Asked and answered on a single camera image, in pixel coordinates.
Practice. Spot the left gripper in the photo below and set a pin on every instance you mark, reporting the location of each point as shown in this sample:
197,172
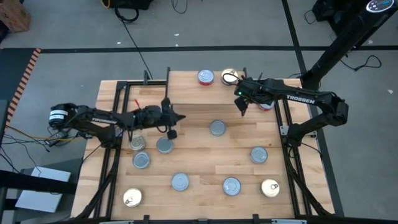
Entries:
161,116

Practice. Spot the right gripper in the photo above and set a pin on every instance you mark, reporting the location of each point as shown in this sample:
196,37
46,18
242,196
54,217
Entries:
252,91

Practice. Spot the green-label tuna can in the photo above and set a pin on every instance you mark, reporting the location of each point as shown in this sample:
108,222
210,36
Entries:
180,181
164,145
141,160
217,127

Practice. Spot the red-label seafood can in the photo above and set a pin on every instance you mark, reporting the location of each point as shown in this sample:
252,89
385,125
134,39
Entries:
258,155
231,186
206,76
265,107

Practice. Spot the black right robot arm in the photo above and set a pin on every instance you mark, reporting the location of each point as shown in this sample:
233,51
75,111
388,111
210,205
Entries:
298,98

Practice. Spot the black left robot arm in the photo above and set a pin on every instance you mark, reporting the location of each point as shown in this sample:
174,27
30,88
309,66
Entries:
102,119

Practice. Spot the wooden shelf black metal legs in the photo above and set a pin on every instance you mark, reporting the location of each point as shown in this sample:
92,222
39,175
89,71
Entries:
192,93

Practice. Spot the silver corner plate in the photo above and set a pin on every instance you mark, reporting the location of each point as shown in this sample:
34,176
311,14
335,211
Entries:
283,130

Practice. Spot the black tower round display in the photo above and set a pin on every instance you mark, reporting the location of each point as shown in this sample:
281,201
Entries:
342,40

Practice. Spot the black equipment pile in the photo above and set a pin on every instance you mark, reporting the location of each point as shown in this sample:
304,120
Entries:
329,12

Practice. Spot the black power adapter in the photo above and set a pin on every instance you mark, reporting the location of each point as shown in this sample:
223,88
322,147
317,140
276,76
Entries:
59,134

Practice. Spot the black floor device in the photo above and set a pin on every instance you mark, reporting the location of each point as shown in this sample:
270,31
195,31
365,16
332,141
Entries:
130,3

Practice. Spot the white flat box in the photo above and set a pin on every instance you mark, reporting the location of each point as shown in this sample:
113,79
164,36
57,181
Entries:
40,199

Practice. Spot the black beam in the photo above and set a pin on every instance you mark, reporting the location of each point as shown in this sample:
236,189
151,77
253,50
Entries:
31,183

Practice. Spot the black mat orange-striped edge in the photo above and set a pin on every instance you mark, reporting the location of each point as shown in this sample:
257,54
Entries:
12,71

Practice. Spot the brown cardboard box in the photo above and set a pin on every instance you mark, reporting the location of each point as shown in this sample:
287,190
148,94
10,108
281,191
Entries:
12,15

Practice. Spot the black aluminium table frame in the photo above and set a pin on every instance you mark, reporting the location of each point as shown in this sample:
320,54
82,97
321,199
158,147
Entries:
115,102

